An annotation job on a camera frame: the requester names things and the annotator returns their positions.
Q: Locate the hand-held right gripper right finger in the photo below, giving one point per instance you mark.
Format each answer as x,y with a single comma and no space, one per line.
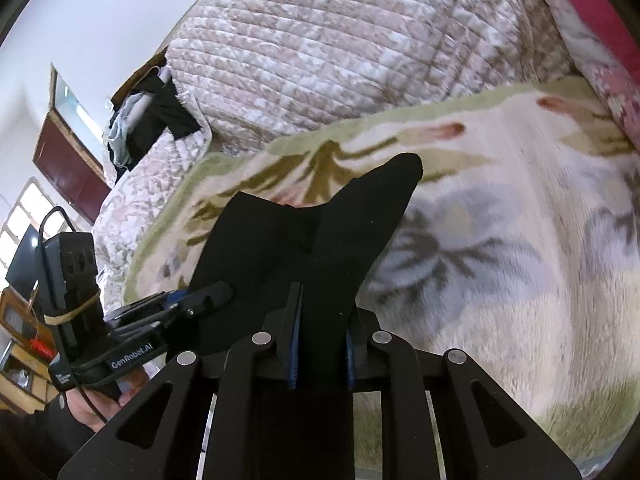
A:
351,355

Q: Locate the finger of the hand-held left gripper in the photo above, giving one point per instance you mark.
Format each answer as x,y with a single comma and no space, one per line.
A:
150,305
200,301

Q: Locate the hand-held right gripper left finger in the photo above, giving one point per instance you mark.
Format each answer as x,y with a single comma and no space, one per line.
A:
292,355

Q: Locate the black pants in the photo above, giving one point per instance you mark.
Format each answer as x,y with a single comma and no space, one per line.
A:
280,240

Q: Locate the person's left forearm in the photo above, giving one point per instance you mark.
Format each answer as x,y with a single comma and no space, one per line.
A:
30,440

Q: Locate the person's left hand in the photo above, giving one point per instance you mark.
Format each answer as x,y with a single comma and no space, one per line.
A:
90,407

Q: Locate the tan rubber band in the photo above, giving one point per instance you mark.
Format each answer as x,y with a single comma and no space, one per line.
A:
75,311

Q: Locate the black monitor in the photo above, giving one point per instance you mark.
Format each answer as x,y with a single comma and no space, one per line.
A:
22,260

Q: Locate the wooden desk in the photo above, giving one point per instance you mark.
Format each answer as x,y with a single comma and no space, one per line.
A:
15,310

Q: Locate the window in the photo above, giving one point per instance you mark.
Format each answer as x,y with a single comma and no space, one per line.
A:
20,220

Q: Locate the dark red wooden wardrobe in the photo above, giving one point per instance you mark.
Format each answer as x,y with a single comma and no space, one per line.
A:
65,160

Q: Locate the light blue garment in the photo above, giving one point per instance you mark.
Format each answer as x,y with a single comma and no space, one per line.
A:
122,130

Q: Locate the green floral fleece blanket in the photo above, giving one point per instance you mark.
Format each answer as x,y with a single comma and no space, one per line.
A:
500,260

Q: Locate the black garment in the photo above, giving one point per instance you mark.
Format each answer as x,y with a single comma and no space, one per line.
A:
162,107

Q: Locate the wooden headboard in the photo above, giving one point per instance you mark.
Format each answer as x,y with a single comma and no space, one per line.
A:
131,82

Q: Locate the beige patterned quilted bedspread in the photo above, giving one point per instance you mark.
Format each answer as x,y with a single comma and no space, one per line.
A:
325,60

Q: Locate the pink floral quilt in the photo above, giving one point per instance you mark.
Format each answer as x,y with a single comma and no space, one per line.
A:
605,60

